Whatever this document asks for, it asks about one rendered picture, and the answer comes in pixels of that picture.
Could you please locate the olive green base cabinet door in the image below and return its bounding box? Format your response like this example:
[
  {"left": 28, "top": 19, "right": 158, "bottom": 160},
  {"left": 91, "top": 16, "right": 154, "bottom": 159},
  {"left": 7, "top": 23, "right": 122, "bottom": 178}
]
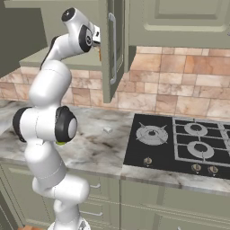
[
  {"left": 0, "top": 162, "right": 57, "bottom": 230},
  {"left": 119, "top": 179, "right": 230, "bottom": 230}
]

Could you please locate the olive green drawer front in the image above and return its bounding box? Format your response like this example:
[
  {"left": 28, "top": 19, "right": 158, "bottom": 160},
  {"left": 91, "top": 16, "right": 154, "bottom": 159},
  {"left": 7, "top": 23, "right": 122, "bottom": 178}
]
[
  {"left": 78, "top": 202, "right": 121, "bottom": 230},
  {"left": 66, "top": 169, "right": 121, "bottom": 207}
]

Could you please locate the silver cabinet door handle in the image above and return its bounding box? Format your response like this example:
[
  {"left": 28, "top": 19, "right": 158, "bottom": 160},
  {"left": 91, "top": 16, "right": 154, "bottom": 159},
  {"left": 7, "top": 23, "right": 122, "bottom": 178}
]
[{"left": 107, "top": 12, "right": 118, "bottom": 86}]

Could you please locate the olive green wall cabinet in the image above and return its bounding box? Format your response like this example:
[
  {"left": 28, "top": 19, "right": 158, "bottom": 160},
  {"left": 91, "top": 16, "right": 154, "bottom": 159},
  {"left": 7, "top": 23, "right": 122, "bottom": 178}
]
[{"left": 4, "top": 0, "right": 103, "bottom": 72}]

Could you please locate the brass hob knob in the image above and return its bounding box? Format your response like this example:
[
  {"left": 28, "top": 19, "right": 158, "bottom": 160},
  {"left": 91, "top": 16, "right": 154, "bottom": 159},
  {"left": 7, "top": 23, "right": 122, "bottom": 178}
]
[
  {"left": 208, "top": 165, "right": 219, "bottom": 176},
  {"left": 143, "top": 156, "right": 153, "bottom": 167},
  {"left": 190, "top": 163, "right": 201, "bottom": 174}
]

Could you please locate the black gas hob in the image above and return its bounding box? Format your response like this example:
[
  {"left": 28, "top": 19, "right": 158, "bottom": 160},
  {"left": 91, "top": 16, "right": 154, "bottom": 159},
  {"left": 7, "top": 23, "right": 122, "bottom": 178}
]
[{"left": 122, "top": 112, "right": 230, "bottom": 181}]

